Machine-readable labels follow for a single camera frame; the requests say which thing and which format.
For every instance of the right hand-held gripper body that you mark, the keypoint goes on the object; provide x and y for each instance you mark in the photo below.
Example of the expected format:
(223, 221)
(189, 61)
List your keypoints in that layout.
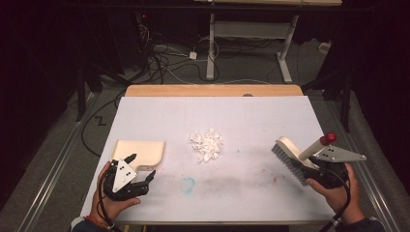
(335, 154)

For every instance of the person's right hand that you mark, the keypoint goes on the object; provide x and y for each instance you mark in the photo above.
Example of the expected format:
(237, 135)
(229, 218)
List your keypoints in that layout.
(341, 199)

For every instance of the white table cover board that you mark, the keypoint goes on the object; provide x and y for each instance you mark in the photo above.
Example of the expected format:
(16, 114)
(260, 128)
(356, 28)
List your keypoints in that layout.
(225, 119)

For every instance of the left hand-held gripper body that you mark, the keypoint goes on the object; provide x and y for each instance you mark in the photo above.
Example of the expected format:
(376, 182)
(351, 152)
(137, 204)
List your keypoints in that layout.
(124, 175)

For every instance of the white power adapter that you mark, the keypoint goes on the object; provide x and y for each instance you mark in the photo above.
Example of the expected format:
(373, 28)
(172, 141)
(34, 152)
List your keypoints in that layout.
(192, 55)

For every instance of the beige dustpan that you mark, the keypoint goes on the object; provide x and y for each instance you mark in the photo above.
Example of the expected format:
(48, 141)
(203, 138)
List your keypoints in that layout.
(141, 151)

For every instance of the beige brush with red knob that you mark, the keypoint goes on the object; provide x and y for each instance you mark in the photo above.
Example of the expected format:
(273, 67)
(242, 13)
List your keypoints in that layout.
(290, 149)

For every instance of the wooden table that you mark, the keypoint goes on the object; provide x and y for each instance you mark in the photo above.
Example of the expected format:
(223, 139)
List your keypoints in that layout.
(193, 90)

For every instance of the person's left hand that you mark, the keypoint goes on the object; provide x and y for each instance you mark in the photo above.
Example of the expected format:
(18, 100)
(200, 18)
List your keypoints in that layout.
(109, 206)

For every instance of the white desk frame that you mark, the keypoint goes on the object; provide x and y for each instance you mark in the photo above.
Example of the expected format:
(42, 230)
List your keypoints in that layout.
(248, 30)

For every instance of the white floor box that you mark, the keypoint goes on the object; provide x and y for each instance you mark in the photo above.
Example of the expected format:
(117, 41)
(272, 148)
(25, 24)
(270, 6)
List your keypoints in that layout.
(324, 47)

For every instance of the metal floor rail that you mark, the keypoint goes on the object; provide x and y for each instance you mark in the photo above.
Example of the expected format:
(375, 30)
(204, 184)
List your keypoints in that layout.
(364, 174)
(54, 170)

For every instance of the pile of white paper scraps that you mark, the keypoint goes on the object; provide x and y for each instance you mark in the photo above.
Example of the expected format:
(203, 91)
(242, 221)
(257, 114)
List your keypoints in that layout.
(206, 145)

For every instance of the black metal stand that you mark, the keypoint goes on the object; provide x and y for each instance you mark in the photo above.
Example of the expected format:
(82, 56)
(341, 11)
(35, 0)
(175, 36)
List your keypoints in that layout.
(80, 96)
(345, 103)

